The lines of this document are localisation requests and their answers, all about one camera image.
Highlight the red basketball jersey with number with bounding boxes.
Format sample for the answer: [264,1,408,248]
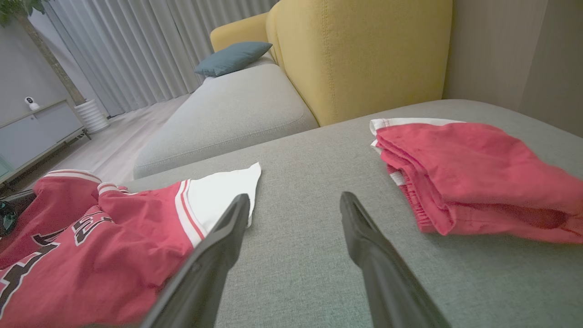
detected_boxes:
[0,162,262,328]

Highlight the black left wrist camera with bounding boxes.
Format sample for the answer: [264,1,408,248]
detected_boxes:
[0,200,19,238]

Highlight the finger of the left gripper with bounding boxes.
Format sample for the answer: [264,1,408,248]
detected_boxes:
[0,190,36,204]

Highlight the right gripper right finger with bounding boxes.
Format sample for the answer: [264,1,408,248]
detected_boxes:
[339,192,451,328]

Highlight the white ribbed plant pot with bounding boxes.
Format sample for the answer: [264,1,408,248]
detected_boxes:
[74,99,110,134]

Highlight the yellow sofa end backrest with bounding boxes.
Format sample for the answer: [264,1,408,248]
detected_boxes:
[210,13,270,53]

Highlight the grey pleated curtain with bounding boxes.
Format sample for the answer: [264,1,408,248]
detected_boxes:
[43,0,278,117]

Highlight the large yellow sofa backrest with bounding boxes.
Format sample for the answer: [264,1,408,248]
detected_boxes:
[272,0,454,127]

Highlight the blue throw pillow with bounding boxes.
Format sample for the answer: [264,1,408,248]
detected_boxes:
[195,41,273,78]

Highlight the indoor tree with brown trunk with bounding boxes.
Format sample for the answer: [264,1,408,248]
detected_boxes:
[0,0,87,106]

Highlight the grey sofa seat, large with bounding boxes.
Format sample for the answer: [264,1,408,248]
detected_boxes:
[82,99,583,328]

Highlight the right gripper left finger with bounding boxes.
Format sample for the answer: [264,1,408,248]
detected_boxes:
[141,194,251,328]

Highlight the red shorts with white stripe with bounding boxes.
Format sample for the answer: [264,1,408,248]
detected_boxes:
[369,118,583,244]

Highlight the grey low media cabinet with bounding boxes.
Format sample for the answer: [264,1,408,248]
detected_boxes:
[0,99,89,185]

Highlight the narrow yellow sofa backrest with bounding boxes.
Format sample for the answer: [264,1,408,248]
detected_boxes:
[266,2,285,69]

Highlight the grey sofa seat cushion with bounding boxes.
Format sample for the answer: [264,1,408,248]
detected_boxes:
[133,57,319,179]

